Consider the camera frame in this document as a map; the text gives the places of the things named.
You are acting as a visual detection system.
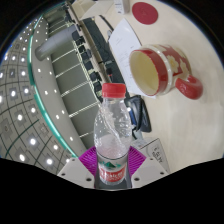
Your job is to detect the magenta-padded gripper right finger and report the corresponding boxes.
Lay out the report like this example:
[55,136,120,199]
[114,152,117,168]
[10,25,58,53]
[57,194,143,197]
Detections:
[125,145,168,189]

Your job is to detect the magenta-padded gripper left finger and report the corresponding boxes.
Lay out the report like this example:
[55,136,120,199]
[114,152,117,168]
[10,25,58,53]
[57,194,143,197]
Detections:
[57,146,100,190]

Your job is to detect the clear red-capped water bottle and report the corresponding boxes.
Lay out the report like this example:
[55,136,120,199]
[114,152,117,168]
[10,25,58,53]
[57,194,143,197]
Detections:
[93,82,132,186]

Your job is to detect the black desk phone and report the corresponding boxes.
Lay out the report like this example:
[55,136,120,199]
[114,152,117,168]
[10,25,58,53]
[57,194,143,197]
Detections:
[124,94,153,141]

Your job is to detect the ceiling lights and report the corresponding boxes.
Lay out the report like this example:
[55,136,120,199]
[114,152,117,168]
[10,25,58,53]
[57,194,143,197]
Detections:
[0,16,73,168]

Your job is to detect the red and cream mug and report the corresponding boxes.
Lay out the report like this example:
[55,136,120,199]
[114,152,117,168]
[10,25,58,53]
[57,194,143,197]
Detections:
[128,44,204,101]

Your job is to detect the black office chairs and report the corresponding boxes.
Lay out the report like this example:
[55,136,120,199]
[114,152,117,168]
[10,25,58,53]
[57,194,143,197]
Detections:
[69,29,108,104]

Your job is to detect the white paper sheet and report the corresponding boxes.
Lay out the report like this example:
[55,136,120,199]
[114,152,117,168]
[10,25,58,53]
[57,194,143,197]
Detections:
[108,17,158,99]

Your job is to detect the long conference desk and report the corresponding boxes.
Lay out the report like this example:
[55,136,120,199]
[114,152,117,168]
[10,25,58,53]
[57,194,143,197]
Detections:
[64,0,134,108]

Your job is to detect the flat round red coaster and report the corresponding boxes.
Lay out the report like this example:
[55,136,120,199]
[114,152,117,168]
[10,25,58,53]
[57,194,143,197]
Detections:
[131,1,159,26]

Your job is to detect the small white oblong box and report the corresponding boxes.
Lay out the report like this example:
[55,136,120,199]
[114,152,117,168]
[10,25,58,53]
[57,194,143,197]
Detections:
[113,0,130,15]

